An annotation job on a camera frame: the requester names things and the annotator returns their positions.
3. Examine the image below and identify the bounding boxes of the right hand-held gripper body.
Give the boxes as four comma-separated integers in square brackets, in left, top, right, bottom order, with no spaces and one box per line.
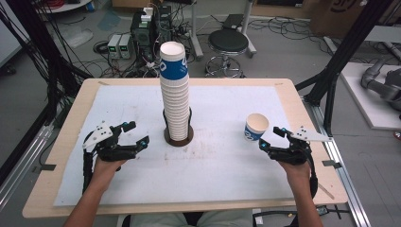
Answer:
[268,125,333,166]

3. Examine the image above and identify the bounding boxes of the aluminium rail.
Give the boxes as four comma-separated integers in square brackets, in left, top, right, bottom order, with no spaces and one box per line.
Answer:
[0,125,55,213]
[303,96,373,227]

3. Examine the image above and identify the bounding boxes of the black round stool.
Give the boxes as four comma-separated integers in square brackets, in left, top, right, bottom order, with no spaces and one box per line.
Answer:
[204,28,250,79]

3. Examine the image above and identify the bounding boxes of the grey power supply unit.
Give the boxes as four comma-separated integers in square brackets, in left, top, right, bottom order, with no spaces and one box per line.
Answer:
[118,33,134,61]
[107,33,122,61]

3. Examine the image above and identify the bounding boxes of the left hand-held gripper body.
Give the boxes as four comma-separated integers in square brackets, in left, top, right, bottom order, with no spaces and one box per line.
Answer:
[81,121,140,163]

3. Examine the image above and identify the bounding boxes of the stack of white paper cups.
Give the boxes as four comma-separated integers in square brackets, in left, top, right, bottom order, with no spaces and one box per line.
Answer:
[159,75,191,142]

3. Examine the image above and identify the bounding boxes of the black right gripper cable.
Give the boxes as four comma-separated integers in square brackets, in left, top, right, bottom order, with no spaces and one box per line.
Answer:
[306,150,320,200]

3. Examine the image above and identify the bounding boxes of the blue banded paper cup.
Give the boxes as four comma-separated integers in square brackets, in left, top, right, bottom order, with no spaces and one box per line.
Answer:
[243,113,270,142]
[159,41,190,80]

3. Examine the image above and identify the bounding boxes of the open cardboard box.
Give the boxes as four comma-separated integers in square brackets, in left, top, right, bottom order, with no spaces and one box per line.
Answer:
[111,0,153,9]

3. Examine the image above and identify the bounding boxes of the person's right hand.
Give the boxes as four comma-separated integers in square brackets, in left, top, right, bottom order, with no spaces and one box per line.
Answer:
[277,159,312,188]

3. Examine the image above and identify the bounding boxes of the black metal frame post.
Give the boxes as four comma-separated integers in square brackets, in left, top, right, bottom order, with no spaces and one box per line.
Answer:
[295,0,394,136]
[4,0,93,126]

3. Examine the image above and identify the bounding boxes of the brown base wire cup holder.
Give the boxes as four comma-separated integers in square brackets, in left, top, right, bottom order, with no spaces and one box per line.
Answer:
[162,107,195,148]

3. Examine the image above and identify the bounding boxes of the black computer tower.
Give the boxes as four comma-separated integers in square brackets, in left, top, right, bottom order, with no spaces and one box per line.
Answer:
[157,4,173,42]
[130,10,161,61]

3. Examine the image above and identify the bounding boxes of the black tape strip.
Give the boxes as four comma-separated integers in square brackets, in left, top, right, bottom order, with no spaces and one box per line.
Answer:
[30,163,58,174]
[322,159,343,168]

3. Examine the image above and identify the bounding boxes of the grey desk leg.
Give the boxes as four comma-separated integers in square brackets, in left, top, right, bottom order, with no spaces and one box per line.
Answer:
[188,0,205,61]
[239,0,257,60]

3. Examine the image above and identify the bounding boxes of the white table mat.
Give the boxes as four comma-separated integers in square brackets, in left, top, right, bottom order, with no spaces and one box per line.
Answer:
[53,84,304,208]

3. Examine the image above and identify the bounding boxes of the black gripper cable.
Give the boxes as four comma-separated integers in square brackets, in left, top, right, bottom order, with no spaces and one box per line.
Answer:
[306,150,320,200]
[81,147,96,195]

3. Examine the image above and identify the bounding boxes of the person's light trousers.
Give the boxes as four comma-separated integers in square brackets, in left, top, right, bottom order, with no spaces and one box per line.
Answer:
[125,209,253,227]

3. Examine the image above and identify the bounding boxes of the round white table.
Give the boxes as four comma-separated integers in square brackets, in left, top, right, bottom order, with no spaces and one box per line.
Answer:
[37,0,93,14]

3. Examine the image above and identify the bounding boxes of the person's left hand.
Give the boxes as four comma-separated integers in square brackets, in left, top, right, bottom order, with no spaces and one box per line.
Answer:
[92,157,128,190]

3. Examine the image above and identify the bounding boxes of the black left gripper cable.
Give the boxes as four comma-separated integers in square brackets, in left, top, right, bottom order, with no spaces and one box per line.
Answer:
[81,147,96,195]

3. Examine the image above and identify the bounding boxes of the printed cardboard box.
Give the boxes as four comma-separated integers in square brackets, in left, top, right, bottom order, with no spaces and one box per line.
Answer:
[309,0,371,40]

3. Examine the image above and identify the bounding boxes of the white floor board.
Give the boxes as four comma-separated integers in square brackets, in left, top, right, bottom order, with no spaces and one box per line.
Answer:
[340,61,401,131]

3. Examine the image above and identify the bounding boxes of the black flat floor device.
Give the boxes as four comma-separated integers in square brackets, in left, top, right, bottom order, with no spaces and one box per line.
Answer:
[221,13,246,31]

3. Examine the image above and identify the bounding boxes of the white power adapter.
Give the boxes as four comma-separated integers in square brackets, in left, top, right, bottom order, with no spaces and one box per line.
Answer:
[140,6,155,23]

